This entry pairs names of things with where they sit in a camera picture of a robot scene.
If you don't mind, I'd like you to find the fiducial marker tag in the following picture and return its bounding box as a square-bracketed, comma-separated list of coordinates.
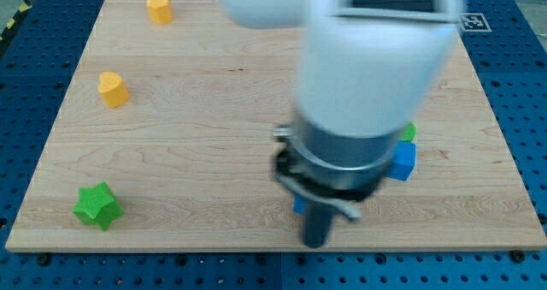
[459, 13, 491, 33]

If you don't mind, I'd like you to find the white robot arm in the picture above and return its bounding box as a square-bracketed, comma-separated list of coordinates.
[220, 0, 466, 248]

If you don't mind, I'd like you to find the grey cable on flange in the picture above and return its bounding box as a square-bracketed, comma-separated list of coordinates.
[273, 169, 362, 221]

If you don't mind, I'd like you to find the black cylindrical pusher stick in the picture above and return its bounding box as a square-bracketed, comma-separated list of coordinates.
[302, 202, 334, 248]

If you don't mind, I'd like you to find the green star block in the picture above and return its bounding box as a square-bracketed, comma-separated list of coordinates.
[72, 181, 124, 231]

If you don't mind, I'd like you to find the blue triangle block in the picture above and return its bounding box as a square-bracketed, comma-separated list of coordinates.
[292, 195, 307, 215]

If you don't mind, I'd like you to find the blue cube block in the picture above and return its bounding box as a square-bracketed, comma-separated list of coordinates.
[386, 141, 417, 181]

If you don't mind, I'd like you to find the wooden board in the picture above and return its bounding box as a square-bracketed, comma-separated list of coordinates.
[6, 0, 546, 253]

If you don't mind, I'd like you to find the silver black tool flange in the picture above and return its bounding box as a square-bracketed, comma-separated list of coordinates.
[273, 110, 398, 201]

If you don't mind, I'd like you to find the yellow hexagon block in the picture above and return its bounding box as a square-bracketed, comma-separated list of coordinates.
[146, 0, 173, 25]

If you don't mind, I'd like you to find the green round block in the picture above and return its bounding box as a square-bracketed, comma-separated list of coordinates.
[398, 121, 417, 143]

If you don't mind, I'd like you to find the yellow heart block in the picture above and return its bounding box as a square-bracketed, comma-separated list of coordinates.
[97, 71, 130, 109]

